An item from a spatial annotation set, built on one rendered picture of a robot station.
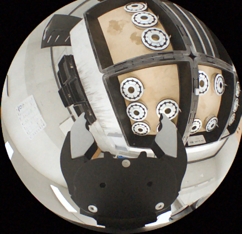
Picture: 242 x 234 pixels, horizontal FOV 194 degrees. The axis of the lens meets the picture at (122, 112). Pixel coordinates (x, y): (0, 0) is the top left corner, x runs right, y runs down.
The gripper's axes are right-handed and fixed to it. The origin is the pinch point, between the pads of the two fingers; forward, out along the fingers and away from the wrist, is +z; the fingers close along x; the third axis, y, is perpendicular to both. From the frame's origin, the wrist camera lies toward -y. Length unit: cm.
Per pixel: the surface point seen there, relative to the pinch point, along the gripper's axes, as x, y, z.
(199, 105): 36.8, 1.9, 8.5
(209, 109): 45.2, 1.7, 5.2
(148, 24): 9.0, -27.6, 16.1
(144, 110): 9.9, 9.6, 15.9
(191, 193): 221, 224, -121
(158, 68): 13.8, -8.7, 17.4
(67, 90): -102, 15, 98
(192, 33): 28.5, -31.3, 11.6
